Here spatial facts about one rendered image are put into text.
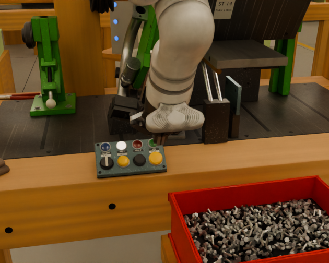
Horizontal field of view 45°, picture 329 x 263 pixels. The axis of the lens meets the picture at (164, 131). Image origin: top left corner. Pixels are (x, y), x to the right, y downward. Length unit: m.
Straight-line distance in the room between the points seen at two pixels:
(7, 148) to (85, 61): 0.47
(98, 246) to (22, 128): 1.07
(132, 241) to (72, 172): 1.24
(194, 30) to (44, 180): 0.51
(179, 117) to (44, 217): 0.41
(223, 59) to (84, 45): 0.62
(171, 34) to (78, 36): 0.88
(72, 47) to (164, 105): 0.78
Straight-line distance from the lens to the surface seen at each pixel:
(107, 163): 0.84
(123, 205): 0.88
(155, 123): 0.60
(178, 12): 0.49
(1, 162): 0.92
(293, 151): 1.00
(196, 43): 0.50
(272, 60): 0.89
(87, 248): 2.09
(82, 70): 1.38
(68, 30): 1.35
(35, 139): 1.07
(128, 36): 1.13
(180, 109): 0.62
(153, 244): 2.07
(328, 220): 0.80
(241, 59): 0.87
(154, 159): 0.85
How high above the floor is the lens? 1.33
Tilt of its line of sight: 24 degrees down
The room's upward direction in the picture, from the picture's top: straight up
